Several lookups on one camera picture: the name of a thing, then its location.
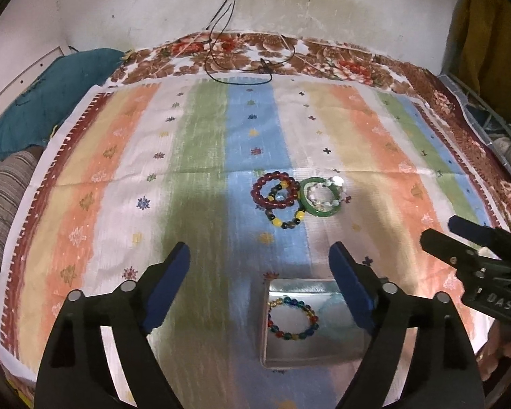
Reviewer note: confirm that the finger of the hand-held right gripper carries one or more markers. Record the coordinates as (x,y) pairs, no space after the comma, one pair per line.
(443,247)
(472,230)

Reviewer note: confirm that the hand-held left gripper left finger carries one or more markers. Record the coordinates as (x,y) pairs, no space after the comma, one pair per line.
(170,289)

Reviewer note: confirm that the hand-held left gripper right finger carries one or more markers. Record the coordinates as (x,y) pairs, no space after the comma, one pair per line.
(353,294)

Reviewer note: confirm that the silver metal tin box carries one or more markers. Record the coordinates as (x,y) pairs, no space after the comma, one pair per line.
(306,349)

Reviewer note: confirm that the green bangle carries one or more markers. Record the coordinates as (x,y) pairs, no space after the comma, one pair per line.
(308,211)

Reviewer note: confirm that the person's right hand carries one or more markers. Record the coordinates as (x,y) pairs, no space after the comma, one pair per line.
(504,349)

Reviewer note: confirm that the pastel striped cloth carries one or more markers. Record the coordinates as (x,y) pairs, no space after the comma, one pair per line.
(196,157)

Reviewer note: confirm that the grey striped pillow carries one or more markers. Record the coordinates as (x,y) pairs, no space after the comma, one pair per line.
(4,200)

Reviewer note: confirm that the yellow cloth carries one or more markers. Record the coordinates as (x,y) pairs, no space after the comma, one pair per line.
(489,30)

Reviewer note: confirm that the teal pillow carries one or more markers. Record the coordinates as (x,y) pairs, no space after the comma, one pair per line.
(47,93)

